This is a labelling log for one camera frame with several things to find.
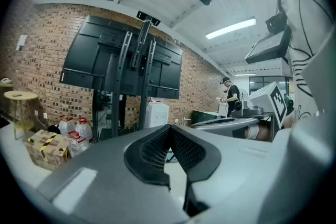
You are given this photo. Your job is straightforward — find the round light wooden table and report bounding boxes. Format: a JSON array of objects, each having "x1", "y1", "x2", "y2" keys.
[{"x1": 3, "y1": 90, "x2": 39, "y2": 140}]

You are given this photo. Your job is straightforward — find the black television floor stand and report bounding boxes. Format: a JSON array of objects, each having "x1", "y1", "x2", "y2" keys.
[{"x1": 91, "y1": 10, "x2": 174, "y2": 144}]

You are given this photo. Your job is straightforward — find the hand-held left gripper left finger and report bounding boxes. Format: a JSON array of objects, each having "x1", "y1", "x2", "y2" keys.
[{"x1": 36, "y1": 124, "x2": 190, "y2": 224}]

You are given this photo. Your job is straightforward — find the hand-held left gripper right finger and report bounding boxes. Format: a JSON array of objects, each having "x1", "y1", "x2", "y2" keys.
[{"x1": 171, "y1": 125, "x2": 283, "y2": 224}]

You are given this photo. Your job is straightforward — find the glass partition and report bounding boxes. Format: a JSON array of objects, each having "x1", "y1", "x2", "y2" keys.
[{"x1": 249, "y1": 76, "x2": 289, "y2": 95}]

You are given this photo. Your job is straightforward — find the white wall sign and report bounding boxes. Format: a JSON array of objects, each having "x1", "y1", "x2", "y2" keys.
[{"x1": 15, "y1": 35, "x2": 28, "y2": 51}]

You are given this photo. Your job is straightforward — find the person's white printed shirt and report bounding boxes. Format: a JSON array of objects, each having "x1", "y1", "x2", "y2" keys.
[{"x1": 272, "y1": 0, "x2": 336, "y2": 129}]

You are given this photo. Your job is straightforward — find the clear water bottle red cap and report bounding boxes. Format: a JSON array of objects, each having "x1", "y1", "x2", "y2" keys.
[
  {"x1": 58, "y1": 114, "x2": 76, "y2": 137},
  {"x1": 75, "y1": 117, "x2": 93, "y2": 145},
  {"x1": 67, "y1": 131, "x2": 90, "y2": 158}
]

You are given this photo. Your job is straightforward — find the white plastic container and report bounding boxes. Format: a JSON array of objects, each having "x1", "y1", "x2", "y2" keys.
[{"x1": 145, "y1": 101, "x2": 170, "y2": 129}]

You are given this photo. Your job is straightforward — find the black chest-mounted device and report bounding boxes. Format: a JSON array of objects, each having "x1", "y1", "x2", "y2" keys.
[{"x1": 245, "y1": 13, "x2": 292, "y2": 65}]

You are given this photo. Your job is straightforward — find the black flat-screen television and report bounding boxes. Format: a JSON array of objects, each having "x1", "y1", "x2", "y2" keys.
[{"x1": 59, "y1": 14, "x2": 184, "y2": 100}]

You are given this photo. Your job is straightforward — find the green box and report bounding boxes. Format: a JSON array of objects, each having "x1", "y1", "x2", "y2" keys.
[{"x1": 192, "y1": 110, "x2": 220, "y2": 124}]

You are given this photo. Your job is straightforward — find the cardboard box with hazard tape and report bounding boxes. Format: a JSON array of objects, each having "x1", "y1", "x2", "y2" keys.
[{"x1": 25, "y1": 130, "x2": 69, "y2": 172}]

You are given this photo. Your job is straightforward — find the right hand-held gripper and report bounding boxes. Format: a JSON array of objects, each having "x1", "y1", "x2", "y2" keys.
[{"x1": 191, "y1": 81, "x2": 288, "y2": 131}]

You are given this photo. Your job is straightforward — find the person's right hand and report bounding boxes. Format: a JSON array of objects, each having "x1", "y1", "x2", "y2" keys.
[{"x1": 244, "y1": 123, "x2": 273, "y2": 141}]

